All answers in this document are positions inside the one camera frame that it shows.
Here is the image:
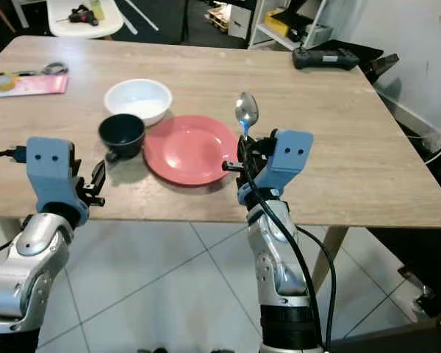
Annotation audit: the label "silver metal spoon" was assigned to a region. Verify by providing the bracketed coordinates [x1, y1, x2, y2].
[235, 92, 259, 139]

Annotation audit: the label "dark blue cup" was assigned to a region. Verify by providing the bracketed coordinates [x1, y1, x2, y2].
[99, 114, 146, 159]

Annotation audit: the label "pink plate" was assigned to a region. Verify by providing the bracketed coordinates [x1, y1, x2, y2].
[143, 115, 240, 186]

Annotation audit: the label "white bowl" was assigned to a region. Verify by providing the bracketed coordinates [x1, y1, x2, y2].
[104, 79, 173, 126]

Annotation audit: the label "pink paper packet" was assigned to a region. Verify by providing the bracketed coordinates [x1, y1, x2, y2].
[0, 74, 68, 96]

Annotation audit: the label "wooden table leg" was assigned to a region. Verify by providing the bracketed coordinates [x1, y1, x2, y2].
[312, 227, 350, 291]

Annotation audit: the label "black handheld controller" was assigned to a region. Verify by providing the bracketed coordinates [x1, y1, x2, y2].
[293, 48, 361, 72]

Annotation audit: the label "white storage box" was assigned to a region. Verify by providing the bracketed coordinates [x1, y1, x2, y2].
[228, 6, 253, 39]

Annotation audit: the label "yellow box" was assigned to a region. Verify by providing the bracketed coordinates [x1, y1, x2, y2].
[263, 9, 291, 38]

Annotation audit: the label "yellow tape roll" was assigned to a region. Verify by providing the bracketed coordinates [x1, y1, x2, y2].
[0, 74, 19, 92]

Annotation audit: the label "white shelf unit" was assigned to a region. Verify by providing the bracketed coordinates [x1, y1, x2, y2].
[248, 0, 331, 51]

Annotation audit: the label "white chair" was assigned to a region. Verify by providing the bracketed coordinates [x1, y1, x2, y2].
[46, 0, 124, 39]

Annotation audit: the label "black folding phone holder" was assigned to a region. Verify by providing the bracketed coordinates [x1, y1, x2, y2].
[367, 53, 401, 78]

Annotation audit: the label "black power drill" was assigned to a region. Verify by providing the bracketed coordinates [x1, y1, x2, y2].
[70, 6, 100, 26]

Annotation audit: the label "dark wheeled furniture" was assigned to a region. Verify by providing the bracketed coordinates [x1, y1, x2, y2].
[367, 227, 441, 321]

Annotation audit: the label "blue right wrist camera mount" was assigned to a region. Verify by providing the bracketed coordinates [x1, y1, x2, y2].
[237, 129, 315, 205]

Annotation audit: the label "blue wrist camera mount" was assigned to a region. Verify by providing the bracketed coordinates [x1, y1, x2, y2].
[26, 136, 89, 225]
[237, 129, 315, 205]

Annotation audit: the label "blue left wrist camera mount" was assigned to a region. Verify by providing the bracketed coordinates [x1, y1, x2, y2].
[26, 136, 89, 225]

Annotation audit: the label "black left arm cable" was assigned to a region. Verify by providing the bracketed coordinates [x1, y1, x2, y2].
[0, 146, 30, 166]

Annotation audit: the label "grey handled scissors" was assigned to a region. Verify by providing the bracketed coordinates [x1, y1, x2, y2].
[0, 63, 68, 80]

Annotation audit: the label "white wall cable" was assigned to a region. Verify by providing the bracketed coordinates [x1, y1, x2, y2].
[401, 129, 441, 166]

